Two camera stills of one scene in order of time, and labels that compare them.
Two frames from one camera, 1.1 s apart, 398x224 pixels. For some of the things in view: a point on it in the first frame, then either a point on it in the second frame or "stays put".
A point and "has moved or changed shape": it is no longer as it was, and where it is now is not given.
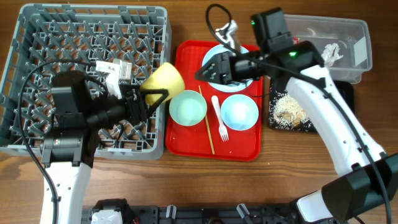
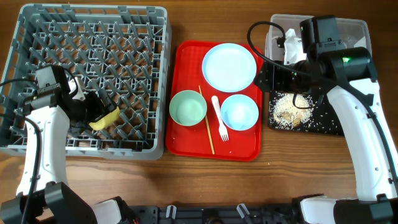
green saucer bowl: (188, 107) stays put
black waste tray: (285, 116) stays put
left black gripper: (140, 113) → (99, 109)
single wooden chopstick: (200, 89) stays put
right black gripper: (224, 64) → (272, 78)
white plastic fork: (222, 129) stays put
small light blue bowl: (239, 112) stays put
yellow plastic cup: (164, 76) has moved or changed shape
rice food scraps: (288, 114) stays put
